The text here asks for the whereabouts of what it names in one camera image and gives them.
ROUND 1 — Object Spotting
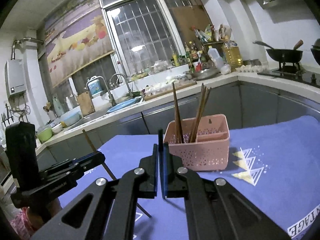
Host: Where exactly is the light brown wooden chopstick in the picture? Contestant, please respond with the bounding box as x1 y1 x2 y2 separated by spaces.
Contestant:
188 84 210 143

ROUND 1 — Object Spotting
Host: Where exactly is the thin brown wooden chopstick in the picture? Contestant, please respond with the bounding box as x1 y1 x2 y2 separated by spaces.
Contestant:
172 83 184 144

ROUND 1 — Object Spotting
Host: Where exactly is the chrome kitchen faucet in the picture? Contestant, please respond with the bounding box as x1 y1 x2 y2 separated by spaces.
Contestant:
108 73 135 98
85 76 116 106

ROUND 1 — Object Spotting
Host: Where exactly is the person's left hand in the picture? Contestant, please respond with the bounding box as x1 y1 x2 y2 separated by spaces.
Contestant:
26 198 62 230

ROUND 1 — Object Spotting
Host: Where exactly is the pink perforated utensil basket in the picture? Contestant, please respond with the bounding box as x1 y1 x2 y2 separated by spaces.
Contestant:
164 114 230 171

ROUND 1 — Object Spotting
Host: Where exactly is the green bowl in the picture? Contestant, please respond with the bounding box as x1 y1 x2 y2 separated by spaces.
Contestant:
36 126 53 143

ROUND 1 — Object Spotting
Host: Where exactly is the wooden cutting board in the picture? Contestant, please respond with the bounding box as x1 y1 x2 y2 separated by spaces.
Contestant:
76 91 95 116

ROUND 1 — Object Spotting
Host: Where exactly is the blue basin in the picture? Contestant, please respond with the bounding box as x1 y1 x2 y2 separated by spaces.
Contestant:
107 96 142 114

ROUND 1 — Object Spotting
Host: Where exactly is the blue printed tablecloth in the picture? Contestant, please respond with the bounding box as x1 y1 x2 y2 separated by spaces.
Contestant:
57 115 320 240

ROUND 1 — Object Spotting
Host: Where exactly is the white gas water heater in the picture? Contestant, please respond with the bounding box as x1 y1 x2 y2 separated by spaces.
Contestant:
4 59 27 99

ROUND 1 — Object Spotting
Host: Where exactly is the fruit print window blind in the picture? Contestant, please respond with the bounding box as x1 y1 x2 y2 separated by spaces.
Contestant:
44 0 114 87

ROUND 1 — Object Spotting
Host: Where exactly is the white plastic jug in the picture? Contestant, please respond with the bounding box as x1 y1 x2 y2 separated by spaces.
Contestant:
207 46 224 69

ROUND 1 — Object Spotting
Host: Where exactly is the egg tray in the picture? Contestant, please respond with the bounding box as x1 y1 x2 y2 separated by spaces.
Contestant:
235 65 267 73

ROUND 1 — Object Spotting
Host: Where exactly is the yellow cooking oil bottle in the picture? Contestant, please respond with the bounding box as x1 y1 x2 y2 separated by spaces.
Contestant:
222 40 243 69

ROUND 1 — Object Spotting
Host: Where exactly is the black gas stove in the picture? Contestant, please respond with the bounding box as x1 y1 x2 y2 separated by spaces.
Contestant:
258 63 320 88

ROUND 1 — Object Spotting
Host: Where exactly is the black lidded wok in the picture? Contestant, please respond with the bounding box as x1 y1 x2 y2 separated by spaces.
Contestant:
311 38 320 65

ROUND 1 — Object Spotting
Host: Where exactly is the black wok with handle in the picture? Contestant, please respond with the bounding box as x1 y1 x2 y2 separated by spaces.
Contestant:
253 40 304 63

